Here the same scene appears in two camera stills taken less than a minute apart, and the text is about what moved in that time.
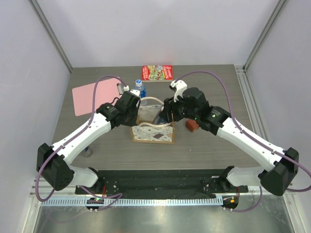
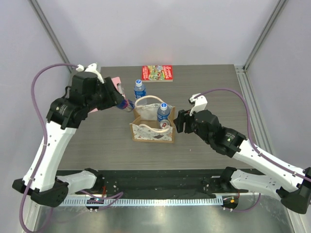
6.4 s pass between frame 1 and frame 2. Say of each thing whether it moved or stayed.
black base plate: stayed
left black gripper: moved
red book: stayed
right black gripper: moved
